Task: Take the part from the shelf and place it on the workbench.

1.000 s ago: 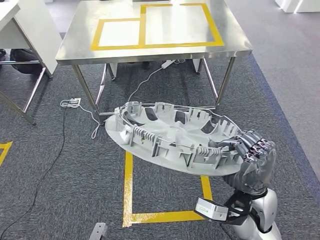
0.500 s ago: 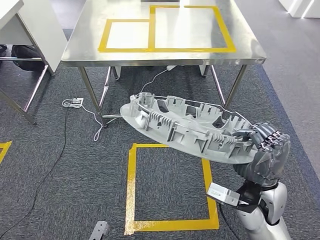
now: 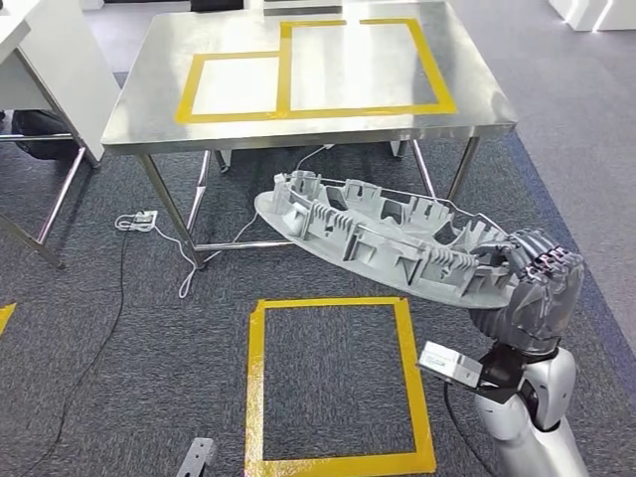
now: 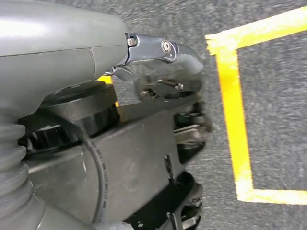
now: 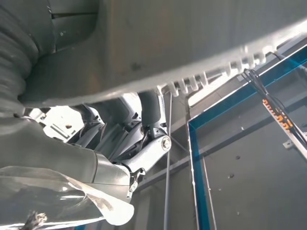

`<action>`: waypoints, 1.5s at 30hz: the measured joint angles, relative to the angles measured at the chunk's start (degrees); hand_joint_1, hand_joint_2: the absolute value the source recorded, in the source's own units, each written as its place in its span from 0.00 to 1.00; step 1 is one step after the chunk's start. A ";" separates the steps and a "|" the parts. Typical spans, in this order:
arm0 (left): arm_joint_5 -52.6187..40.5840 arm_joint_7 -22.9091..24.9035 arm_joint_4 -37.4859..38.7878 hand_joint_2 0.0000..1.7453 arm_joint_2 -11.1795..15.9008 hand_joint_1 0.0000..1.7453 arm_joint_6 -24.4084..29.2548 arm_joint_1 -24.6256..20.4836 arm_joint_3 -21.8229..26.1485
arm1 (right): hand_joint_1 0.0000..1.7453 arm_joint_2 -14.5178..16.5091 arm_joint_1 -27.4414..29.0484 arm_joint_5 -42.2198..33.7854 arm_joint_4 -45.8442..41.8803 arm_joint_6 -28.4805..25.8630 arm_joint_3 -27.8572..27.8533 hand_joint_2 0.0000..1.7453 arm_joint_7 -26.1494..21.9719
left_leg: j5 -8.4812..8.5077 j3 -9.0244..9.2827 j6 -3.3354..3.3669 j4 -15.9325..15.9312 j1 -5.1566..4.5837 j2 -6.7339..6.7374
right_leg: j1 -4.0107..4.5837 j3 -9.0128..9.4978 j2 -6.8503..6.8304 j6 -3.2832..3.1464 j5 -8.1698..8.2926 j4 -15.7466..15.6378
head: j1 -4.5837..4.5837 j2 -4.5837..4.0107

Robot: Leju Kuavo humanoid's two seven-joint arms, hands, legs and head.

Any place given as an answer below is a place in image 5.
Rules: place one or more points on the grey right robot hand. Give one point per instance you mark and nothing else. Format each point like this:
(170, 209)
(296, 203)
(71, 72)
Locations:
(60, 177)

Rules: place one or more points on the grey ceiling rail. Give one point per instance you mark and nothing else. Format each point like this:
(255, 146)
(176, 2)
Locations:
(167, 190)

